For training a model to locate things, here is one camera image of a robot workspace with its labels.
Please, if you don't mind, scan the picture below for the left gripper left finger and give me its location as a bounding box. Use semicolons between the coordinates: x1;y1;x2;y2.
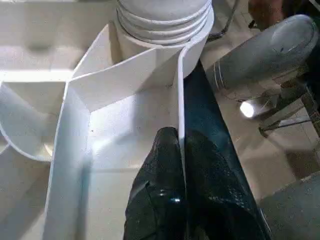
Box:
122;126;188;240

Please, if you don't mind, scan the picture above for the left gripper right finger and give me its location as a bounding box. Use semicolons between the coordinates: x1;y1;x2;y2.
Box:
184;129;270;240

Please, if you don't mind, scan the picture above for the white plastic table top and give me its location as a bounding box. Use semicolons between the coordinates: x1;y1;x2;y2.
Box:
0;0;216;240

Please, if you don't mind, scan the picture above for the white plastic table leg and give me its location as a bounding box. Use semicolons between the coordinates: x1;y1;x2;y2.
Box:
116;0;212;47

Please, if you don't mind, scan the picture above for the brown round object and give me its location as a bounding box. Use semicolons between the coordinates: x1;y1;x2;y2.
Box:
247;0;283;28

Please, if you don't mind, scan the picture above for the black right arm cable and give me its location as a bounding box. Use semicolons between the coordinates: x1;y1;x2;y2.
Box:
209;0;238;41

